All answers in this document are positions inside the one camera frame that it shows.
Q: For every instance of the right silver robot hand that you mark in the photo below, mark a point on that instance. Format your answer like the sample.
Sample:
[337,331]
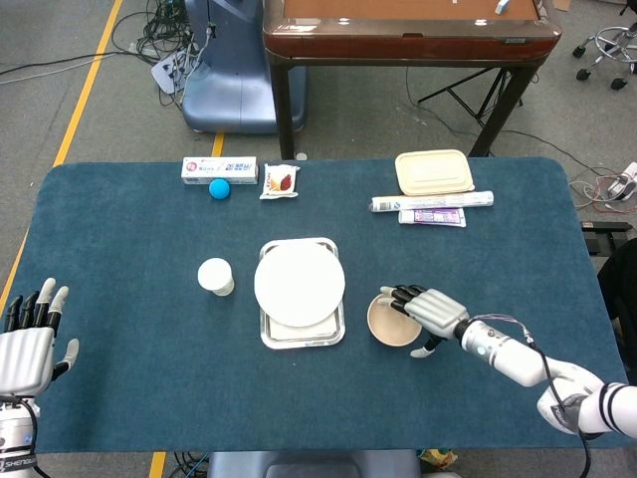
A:
[438,311]

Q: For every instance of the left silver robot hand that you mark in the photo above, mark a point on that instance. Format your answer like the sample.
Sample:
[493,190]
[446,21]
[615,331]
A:
[25,358]

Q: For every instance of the small beige bowl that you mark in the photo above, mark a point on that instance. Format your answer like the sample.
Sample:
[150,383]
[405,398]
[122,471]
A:
[390,331]

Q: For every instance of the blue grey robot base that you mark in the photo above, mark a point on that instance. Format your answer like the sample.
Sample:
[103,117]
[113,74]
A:
[234,89]

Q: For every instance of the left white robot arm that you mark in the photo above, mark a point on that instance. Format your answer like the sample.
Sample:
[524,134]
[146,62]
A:
[15,438]

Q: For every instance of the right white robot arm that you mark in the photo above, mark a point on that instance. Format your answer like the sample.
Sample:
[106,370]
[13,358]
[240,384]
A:
[517,361]

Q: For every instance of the blue grey own robot base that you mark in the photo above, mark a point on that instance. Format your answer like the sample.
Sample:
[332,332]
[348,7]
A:
[313,465]

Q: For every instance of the white round plate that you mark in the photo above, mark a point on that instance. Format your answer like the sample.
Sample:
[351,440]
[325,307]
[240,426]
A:
[298,284]

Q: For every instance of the purple toothpaste tube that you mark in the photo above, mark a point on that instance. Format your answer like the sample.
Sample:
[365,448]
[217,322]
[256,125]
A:
[433,217]

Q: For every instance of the white plastic wrap roll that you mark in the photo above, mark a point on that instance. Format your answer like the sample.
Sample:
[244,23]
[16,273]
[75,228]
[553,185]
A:
[438,201]

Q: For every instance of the blue table cloth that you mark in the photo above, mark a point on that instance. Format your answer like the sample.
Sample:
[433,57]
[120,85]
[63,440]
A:
[149,373]

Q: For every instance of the beige lidded lunch box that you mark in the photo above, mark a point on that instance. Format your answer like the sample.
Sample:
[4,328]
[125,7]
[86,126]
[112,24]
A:
[433,171]

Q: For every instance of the silver metal tray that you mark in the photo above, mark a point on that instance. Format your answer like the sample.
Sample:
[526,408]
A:
[298,343]

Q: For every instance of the yellow packet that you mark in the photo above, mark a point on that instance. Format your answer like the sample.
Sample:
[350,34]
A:
[438,458]

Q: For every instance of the black floor equipment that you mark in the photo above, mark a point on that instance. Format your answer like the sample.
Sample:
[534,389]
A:
[604,239]

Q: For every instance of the black bag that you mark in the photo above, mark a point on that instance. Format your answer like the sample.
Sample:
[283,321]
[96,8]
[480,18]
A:
[622,299]

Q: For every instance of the white snack packet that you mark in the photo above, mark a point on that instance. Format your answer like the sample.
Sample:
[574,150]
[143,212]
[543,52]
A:
[279,181]

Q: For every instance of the white paper cup leaf print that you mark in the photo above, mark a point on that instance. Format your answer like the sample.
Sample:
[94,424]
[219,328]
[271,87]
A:
[215,276]

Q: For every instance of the black folding stand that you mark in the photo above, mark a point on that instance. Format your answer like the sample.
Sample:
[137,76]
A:
[478,94]

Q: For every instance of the white power strip with plugs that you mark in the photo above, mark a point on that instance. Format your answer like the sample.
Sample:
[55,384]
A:
[622,184]

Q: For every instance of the white toothpaste box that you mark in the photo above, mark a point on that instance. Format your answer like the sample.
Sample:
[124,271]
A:
[234,169]

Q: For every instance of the blue ball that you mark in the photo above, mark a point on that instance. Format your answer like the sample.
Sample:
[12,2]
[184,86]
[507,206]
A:
[219,189]

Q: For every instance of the brown mahjong table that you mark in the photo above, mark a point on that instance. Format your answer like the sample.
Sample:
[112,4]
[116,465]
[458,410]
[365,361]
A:
[408,42]

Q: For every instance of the single white blue mahjong tile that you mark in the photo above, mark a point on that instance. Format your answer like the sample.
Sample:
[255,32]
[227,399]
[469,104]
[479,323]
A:
[502,6]

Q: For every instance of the black wheeled office chair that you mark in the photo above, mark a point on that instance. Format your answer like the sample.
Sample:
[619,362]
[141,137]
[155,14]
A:
[609,45]

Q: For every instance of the cardboard box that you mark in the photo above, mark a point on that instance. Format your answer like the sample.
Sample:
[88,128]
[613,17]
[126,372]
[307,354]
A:
[560,4]

